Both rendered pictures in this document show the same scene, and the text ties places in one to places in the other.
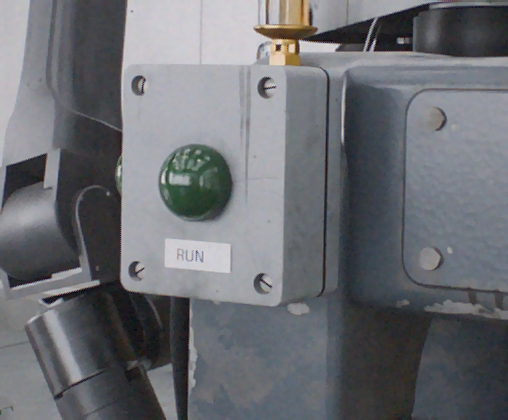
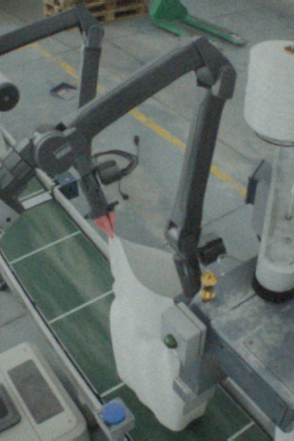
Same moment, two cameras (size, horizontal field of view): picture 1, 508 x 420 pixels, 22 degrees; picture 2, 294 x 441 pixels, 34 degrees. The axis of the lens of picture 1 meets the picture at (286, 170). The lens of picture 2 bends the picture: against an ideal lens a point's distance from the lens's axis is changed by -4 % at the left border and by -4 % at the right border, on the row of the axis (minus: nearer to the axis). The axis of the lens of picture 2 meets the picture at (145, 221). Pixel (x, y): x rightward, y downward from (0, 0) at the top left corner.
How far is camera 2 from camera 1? 0.71 m
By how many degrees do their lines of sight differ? 45
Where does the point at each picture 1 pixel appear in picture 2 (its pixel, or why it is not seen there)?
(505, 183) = (231, 364)
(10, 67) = not seen: outside the picture
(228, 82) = (177, 333)
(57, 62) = (184, 200)
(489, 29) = (263, 293)
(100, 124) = (194, 218)
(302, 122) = (192, 343)
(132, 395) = (194, 283)
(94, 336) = (187, 268)
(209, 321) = not seen: hidden behind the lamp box
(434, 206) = (220, 356)
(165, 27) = not seen: outside the picture
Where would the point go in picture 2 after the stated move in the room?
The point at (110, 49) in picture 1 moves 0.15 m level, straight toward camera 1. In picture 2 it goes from (201, 192) to (184, 237)
